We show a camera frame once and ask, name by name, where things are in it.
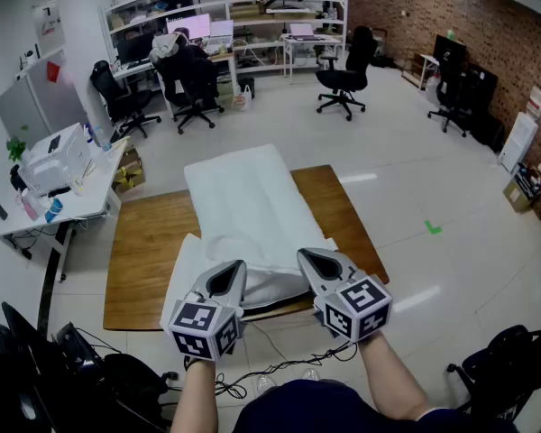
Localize black chair with mesh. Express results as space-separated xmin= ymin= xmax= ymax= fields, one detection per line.
xmin=445 ymin=313 xmax=541 ymax=428

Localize white printer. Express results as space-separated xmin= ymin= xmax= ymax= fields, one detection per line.
xmin=20 ymin=123 xmax=94 ymax=197

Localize pink packet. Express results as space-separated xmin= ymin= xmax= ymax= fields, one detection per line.
xmin=20 ymin=189 xmax=41 ymax=222

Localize white pillowcase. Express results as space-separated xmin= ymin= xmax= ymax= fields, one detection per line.
xmin=183 ymin=143 xmax=325 ymax=273

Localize open cardboard box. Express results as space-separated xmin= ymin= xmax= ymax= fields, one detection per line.
xmin=503 ymin=162 xmax=541 ymax=214

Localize person's left forearm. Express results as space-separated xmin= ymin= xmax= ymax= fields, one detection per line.
xmin=169 ymin=356 xmax=220 ymax=433

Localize black office chair by monitor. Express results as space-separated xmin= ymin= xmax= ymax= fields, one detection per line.
xmin=426 ymin=59 xmax=474 ymax=138

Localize narrow white desk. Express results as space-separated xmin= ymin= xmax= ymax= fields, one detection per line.
xmin=418 ymin=53 xmax=441 ymax=90

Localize wooden table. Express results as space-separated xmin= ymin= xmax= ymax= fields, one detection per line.
xmin=102 ymin=164 xmax=390 ymax=332

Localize empty black office chair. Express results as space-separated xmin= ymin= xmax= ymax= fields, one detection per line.
xmin=89 ymin=60 xmax=162 ymax=139

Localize black mug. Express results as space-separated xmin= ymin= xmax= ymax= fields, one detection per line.
xmin=9 ymin=164 xmax=28 ymax=193

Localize black cabinet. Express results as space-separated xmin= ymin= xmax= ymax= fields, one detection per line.
xmin=463 ymin=63 xmax=506 ymax=152

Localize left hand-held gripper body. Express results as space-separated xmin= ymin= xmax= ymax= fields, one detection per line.
xmin=167 ymin=258 xmax=250 ymax=363

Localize white office desk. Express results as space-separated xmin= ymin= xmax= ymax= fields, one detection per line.
xmin=112 ymin=48 xmax=238 ymax=121

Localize white laptop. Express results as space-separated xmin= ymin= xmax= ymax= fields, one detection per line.
xmin=209 ymin=19 xmax=234 ymax=48

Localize cardboard box with yellow tape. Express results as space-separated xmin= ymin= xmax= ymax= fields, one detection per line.
xmin=112 ymin=145 xmax=146 ymax=194

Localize person's right forearm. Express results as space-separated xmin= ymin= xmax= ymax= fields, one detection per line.
xmin=358 ymin=331 xmax=434 ymax=421

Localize clear water bottle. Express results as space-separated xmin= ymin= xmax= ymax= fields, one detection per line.
xmin=94 ymin=125 xmax=114 ymax=152

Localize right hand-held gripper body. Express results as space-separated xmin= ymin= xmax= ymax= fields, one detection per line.
xmin=296 ymin=246 xmax=394 ymax=345

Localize white water dispenser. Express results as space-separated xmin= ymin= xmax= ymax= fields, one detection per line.
xmin=498 ymin=86 xmax=541 ymax=173

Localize small white table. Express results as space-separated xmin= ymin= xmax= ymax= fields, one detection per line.
xmin=280 ymin=32 xmax=344 ymax=85

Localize green potted plant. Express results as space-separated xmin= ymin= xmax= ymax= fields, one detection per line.
xmin=5 ymin=135 xmax=28 ymax=162

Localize white plastic bag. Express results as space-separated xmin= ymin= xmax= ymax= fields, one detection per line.
xmin=232 ymin=83 xmax=253 ymax=112

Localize dark computer monitor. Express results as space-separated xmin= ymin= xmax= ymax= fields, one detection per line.
xmin=115 ymin=32 xmax=157 ymax=67

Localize pink lit monitor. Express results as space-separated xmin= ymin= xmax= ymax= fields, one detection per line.
xmin=166 ymin=14 xmax=212 ymax=42

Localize silver laptop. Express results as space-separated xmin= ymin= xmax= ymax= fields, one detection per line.
xmin=289 ymin=23 xmax=326 ymax=42

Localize grey refrigerator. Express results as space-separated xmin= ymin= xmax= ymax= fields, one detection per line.
xmin=0 ymin=51 xmax=91 ymax=152

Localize person's dark navy shirt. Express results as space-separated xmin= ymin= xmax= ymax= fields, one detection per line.
xmin=234 ymin=379 xmax=519 ymax=433

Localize black equipment stand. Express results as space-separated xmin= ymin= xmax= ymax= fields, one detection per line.
xmin=0 ymin=302 xmax=172 ymax=433

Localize white wall poster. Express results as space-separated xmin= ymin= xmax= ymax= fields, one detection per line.
xmin=32 ymin=0 xmax=67 ymax=56

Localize black office chair with armrests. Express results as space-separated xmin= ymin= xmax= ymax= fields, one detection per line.
xmin=315 ymin=25 xmax=380 ymax=122

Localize black standing monitor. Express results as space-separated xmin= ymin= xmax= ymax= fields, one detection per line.
xmin=432 ymin=33 xmax=468 ymax=69

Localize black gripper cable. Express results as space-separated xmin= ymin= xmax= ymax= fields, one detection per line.
xmin=214 ymin=339 xmax=360 ymax=400

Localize white pillow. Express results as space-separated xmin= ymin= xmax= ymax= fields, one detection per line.
xmin=160 ymin=232 xmax=340 ymax=331

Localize white side desk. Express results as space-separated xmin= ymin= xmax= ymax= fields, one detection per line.
xmin=0 ymin=137 xmax=132 ymax=283

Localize black occupied office chair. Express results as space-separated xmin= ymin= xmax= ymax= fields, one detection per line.
xmin=152 ymin=54 xmax=226 ymax=134

